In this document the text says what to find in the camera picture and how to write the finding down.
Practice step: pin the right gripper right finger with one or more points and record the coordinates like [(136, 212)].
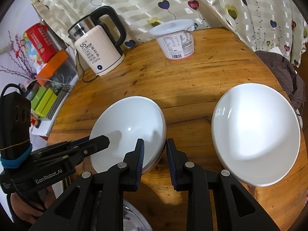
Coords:
[(213, 195)]

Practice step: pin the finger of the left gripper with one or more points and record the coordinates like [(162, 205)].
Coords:
[(76, 150), (72, 140)]

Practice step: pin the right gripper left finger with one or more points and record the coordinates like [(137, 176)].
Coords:
[(95, 201)]

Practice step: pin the white deep plate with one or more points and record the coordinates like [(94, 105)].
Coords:
[(124, 122), (256, 134)]

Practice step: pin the left human hand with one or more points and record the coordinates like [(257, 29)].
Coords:
[(26, 212)]

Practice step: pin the white shelf board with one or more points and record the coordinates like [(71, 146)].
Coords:
[(46, 125)]

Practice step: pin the steel bowl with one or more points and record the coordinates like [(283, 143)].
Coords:
[(133, 219)]

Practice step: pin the lime green box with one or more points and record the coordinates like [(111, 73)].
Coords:
[(45, 103)]

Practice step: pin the chevron pattern box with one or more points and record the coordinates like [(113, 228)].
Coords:
[(61, 93)]

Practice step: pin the orange lid container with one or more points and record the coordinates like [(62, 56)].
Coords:
[(58, 71)]

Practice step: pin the white electric kettle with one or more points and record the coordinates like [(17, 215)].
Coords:
[(95, 43)]

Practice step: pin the red snack bag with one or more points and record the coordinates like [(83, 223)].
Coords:
[(38, 45)]

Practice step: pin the purple dried branches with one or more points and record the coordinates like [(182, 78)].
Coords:
[(17, 54)]

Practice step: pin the dark checked cloth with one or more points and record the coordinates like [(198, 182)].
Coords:
[(292, 84)]

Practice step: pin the white plastic tub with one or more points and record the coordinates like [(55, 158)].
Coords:
[(175, 38)]

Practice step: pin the heart pattern curtain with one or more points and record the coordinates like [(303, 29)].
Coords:
[(260, 24)]

